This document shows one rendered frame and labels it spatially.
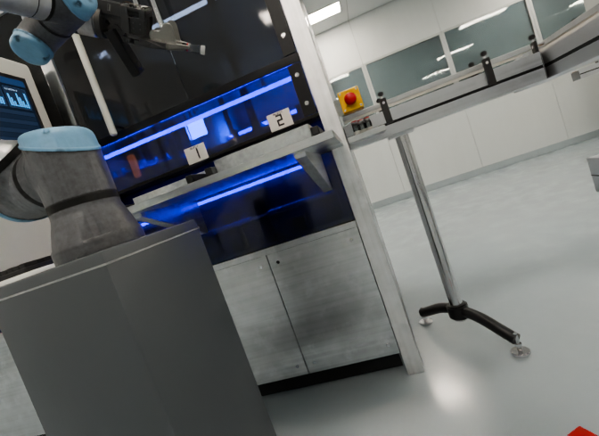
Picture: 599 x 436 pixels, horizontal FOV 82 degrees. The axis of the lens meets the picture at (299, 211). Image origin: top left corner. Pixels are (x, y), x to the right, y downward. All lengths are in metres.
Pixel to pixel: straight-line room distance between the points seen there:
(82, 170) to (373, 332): 1.06
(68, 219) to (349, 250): 0.88
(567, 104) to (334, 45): 3.55
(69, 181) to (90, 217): 0.07
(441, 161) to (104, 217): 5.56
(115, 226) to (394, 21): 5.82
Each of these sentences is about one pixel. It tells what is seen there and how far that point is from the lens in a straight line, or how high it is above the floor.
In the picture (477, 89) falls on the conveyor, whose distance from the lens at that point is 1.40.
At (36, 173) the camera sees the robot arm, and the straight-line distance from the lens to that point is 0.72.
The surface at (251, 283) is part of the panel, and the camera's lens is 1.35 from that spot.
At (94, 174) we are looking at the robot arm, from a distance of 0.69.
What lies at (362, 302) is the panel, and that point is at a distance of 1.31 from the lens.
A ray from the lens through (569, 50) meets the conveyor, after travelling 1.38.
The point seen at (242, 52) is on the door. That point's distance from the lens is 1.35.
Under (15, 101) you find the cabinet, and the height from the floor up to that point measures 1.38.
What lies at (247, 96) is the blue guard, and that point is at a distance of 1.30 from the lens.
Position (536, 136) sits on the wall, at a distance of 6.36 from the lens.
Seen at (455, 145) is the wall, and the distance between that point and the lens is 5.99.
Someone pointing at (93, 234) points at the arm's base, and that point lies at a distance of 0.67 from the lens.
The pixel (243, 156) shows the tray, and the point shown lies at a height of 0.90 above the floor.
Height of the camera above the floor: 0.78
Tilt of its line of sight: 4 degrees down
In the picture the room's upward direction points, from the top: 20 degrees counter-clockwise
